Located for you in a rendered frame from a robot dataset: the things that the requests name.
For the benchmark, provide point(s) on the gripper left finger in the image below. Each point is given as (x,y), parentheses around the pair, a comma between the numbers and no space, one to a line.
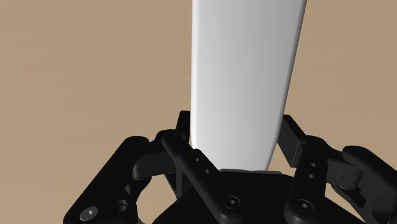
(107,186)

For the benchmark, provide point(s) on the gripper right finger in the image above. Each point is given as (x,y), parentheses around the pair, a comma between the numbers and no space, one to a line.
(307,161)

